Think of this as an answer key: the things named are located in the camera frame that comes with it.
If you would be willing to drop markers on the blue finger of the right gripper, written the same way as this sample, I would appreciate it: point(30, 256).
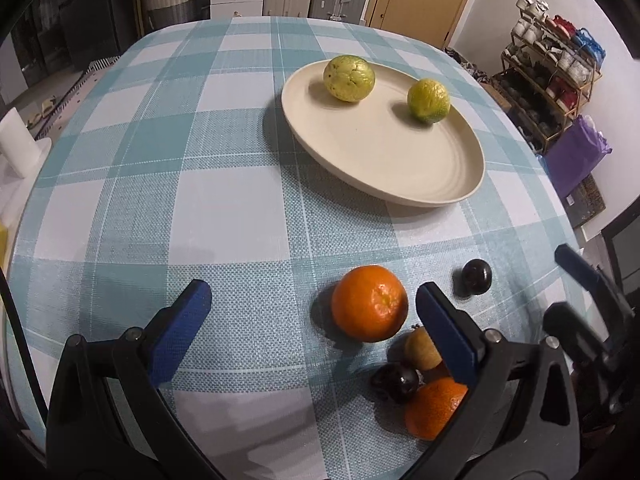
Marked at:
point(577, 267)

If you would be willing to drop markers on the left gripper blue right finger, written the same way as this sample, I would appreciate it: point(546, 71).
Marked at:
point(463, 346)

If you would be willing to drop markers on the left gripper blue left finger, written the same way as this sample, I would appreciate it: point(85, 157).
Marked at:
point(154, 353)

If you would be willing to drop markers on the brown kiwi fruit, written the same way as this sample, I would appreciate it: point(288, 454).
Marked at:
point(420, 350)

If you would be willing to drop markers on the dark plum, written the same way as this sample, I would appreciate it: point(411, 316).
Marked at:
point(473, 279)
point(395, 382)

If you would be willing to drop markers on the small orange mandarin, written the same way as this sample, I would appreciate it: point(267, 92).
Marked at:
point(431, 407)

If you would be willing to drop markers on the large orange mandarin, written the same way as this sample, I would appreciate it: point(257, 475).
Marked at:
point(369, 304)

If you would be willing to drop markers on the green guava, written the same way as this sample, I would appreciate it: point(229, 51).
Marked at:
point(428, 101)

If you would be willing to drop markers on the yellow-green guava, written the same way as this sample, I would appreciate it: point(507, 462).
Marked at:
point(349, 78)

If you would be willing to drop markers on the purple plastic bag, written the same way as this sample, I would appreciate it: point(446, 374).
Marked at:
point(575, 154)

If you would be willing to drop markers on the teal checkered tablecloth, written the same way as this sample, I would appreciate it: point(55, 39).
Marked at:
point(179, 164)

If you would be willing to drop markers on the shoe rack with shoes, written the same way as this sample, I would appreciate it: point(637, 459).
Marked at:
point(549, 69)

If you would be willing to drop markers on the cream round plate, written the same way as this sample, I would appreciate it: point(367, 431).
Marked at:
point(377, 146)

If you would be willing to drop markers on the woven laundry basket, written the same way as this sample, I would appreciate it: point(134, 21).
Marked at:
point(164, 13)

